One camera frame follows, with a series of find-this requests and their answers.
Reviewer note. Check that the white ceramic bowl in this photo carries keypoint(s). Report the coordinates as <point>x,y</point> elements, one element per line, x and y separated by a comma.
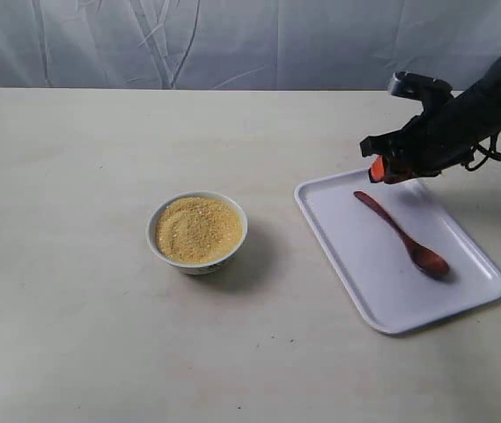
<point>195,269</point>

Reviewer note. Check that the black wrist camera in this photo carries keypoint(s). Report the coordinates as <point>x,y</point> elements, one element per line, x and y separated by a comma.
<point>433,93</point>

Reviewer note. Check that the yellow-brown granular powder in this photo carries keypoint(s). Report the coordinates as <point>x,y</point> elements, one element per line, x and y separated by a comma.
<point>195,230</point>

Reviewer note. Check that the white wrinkled backdrop curtain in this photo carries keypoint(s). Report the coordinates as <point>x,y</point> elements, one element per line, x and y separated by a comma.
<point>244,45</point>

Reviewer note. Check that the white rectangular plastic tray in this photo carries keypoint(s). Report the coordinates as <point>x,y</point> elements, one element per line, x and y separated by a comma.
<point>388,290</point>

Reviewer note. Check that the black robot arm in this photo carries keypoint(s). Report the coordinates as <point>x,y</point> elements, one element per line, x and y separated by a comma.
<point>487,94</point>

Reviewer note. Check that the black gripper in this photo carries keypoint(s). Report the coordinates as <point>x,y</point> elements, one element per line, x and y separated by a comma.
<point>442,136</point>

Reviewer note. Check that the dark red wooden spoon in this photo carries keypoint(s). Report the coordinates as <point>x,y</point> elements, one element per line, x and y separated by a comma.
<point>426,260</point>

